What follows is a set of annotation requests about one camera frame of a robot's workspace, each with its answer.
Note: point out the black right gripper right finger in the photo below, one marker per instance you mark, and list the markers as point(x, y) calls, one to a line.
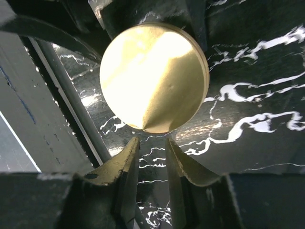
point(202, 199)

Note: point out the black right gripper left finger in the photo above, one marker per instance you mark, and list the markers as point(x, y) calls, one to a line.
point(105, 198)

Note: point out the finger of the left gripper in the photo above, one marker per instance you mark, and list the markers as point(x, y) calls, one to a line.
point(70, 24)
point(189, 15)

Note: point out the gold jar lid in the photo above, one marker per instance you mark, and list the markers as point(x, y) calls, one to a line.
point(154, 77)

